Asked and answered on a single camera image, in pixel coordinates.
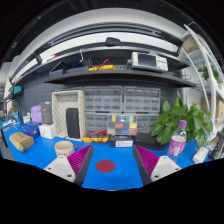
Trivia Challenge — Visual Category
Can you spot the white oscilloscope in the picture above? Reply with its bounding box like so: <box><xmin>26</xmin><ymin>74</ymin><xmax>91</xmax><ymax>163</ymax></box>
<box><xmin>131</xmin><ymin>52</ymin><xmax>168</xmax><ymax>72</ymax></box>

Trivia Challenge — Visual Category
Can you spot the brown cardboard box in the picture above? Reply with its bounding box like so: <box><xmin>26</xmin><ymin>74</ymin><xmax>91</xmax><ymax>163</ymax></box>
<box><xmin>9</xmin><ymin>132</ymin><xmax>34</xmax><ymax>152</ymax></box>

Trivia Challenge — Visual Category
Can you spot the colourful parts organizer box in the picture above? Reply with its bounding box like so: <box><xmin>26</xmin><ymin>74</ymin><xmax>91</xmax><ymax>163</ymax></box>
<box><xmin>107</xmin><ymin>114</ymin><xmax>137</xmax><ymax>136</ymax></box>

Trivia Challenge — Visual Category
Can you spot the yellow multimeter on shelf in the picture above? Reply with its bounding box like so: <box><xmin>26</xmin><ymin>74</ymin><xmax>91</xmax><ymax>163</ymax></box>
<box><xmin>89</xmin><ymin>59</ymin><xmax>116</xmax><ymax>71</ymax></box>

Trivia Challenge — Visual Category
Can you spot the white pegboard tray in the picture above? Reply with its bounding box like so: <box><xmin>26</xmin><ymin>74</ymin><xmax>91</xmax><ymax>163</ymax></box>
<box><xmin>52</xmin><ymin>90</ymin><xmax>85</xmax><ymax>141</ymax></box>

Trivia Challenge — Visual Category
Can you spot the grey drawer cabinet left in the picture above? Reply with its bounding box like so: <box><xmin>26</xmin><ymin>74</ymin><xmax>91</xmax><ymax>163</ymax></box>
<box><xmin>84</xmin><ymin>86</ymin><xmax>123</xmax><ymax>135</ymax></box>

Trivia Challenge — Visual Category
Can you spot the black box with label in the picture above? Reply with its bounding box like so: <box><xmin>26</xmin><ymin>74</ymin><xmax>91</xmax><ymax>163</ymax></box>
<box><xmin>110</xmin><ymin>136</ymin><xmax>133</xmax><ymax>147</ymax></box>

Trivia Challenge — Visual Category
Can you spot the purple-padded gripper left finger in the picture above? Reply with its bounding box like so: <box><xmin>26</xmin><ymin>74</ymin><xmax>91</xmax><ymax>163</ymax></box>
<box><xmin>44</xmin><ymin>145</ymin><xmax>94</xmax><ymax>186</ymax></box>

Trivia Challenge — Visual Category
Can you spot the black lamp on rail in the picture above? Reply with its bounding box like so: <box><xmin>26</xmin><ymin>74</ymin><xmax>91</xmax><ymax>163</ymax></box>
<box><xmin>105</xmin><ymin>37</ymin><xmax>121</xmax><ymax>47</ymax></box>

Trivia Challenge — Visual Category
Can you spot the clear plastic water bottle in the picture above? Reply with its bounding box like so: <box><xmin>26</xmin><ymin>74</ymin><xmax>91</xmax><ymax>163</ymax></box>
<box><xmin>168</xmin><ymin>120</ymin><xmax>187</xmax><ymax>156</ymax></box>

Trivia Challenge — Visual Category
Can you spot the dark shelf board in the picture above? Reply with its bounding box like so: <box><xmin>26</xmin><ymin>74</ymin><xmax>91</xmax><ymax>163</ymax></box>
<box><xmin>44</xmin><ymin>70</ymin><xmax>195</xmax><ymax>88</ymax></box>

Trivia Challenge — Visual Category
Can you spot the blue box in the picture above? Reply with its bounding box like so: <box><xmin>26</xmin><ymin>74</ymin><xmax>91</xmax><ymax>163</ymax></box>
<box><xmin>21</xmin><ymin>121</ymin><xmax>40</xmax><ymax>138</ymax></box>

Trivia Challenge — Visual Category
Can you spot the yellow multimeter on table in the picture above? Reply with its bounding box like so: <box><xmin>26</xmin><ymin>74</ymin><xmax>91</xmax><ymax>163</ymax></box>
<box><xmin>82</xmin><ymin>130</ymin><xmax>110</xmax><ymax>144</ymax></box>

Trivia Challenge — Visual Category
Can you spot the grey drawer cabinet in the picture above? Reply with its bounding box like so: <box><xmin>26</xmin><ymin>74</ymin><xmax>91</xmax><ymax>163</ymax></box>
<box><xmin>84</xmin><ymin>86</ymin><xmax>123</xmax><ymax>135</ymax></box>
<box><xmin>124</xmin><ymin>86</ymin><xmax>160</xmax><ymax>133</ymax></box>

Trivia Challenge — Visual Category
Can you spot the grey drawer cabinet right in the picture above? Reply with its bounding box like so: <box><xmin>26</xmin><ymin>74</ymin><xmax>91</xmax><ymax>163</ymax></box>
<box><xmin>124</xmin><ymin>86</ymin><xmax>160</xmax><ymax>133</ymax></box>

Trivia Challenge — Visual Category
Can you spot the white shelf rack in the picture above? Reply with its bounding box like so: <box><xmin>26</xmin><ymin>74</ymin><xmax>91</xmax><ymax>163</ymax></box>
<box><xmin>182</xmin><ymin>25</ymin><xmax>224</xmax><ymax>140</ymax></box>

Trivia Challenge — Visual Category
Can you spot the purple box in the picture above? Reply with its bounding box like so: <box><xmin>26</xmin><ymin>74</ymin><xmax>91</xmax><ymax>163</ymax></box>
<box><xmin>31</xmin><ymin>105</ymin><xmax>42</xmax><ymax>123</ymax></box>

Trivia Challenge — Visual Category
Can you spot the black rectangular device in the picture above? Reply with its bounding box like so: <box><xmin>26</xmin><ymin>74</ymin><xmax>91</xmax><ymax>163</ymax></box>
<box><xmin>66</xmin><ymin>108</ymin><xmax>80</xmax><ymax>139</ymax></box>

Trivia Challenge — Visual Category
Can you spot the white small box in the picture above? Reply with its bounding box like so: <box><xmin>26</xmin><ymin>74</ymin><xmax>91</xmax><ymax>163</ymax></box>
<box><xmin>39</xmin><ymin>124</ymin><xmax>56</xmax><ymax>139</ymax></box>

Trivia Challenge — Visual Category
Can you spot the blue table mat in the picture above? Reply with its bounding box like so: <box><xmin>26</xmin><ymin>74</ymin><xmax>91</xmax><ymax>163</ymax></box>
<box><xmin>0</xmin><ymin>120</ymin><xmax>214</xmax><ymax>192</ymax></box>

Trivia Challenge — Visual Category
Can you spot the white power adapter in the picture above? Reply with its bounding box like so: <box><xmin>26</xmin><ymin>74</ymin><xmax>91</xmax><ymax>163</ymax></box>
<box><xmin>193</xmin><ymin>147</ymin><xmax>209</xmax><ymax>164</ymax></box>

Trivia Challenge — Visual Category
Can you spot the beige ceramic mug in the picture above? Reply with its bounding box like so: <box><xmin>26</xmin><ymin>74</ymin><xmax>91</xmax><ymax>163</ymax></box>
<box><xmin>54</xmin><ymin>141</ymin><xmax>82</xmax><ymax>157</ymax></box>

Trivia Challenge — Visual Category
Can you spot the red round coaster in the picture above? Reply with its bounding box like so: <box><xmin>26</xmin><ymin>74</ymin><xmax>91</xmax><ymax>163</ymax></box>
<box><xmin>96</xmin><ymin>160</ymin><xmax>116</xmax><ymax>173</ymax></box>

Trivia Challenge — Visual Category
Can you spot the dark blue tray on shelf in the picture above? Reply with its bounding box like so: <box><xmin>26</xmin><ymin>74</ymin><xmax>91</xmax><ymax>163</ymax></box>
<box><xmin>49</xmin><ymin>62</ymin><xmax>88</xmax><ymax>77</ymax></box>

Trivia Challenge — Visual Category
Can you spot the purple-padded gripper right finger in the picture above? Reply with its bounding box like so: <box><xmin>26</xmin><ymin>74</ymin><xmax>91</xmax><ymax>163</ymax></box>
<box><xmin>133</xmin><ymin>145</ymin><xmax>180</xmax><ymax>185</ymax></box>

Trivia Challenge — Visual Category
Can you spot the small plant on rack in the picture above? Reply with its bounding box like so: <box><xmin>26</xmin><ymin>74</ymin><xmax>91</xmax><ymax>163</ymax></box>
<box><xmin>197</xmin><ymin>64</ymin><xmax>222</xmax><ymax>85</ymax></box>

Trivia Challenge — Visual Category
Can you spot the dark grey box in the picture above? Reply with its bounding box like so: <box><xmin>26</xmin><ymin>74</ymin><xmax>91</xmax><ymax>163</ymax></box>
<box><xmin>41</xmin><ymin>101</ymin><xmax>53</xmax><ymax>125</ymax></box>

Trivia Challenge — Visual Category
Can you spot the green potted plant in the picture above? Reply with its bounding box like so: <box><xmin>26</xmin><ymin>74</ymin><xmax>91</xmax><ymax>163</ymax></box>
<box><xmin>151</xmin><ymin>93</ymin><xmax>213</xmax><ymax>148</ymax></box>

